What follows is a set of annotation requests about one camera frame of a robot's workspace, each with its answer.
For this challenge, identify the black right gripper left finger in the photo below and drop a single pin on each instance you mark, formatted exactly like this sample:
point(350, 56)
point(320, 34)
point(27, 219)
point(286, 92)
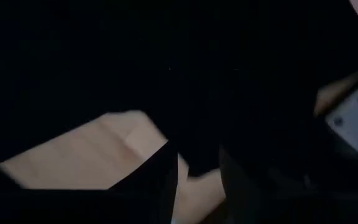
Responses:
point(154, 180)

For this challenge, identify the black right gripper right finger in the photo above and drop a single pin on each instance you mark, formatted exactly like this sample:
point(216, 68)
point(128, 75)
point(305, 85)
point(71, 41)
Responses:
point(241, 193)

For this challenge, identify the silver metal mounting plate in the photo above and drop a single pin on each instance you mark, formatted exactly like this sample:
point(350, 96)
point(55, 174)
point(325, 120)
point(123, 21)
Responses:
point(356, 118)

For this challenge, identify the black garment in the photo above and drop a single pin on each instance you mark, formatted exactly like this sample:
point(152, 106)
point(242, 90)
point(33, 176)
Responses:
point(166, 62)

